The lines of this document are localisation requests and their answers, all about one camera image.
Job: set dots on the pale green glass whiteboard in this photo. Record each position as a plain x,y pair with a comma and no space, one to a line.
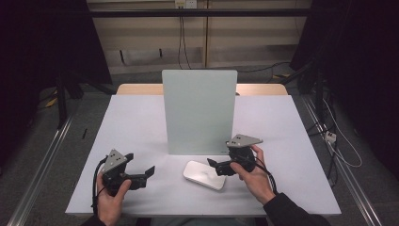
197,109

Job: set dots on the white power strip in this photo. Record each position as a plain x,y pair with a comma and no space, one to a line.
330,137

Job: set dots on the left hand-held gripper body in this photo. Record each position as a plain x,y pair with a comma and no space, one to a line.
114,161

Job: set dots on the white wall socket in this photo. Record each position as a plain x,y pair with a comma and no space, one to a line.
185,3

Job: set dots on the black metal stand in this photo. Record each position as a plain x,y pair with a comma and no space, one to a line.
61,100

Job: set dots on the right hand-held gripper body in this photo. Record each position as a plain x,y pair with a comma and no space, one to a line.
243,141

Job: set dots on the black curtain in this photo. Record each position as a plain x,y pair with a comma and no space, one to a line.
360,47
40,40

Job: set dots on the person's left hand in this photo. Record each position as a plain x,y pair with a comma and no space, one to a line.
109,207

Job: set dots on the black horizontal bar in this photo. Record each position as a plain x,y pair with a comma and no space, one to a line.
200,12

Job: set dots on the metal floor rail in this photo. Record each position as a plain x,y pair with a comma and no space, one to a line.
345,169
40,169

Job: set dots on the person's right hand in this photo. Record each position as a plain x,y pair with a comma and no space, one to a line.
255,182

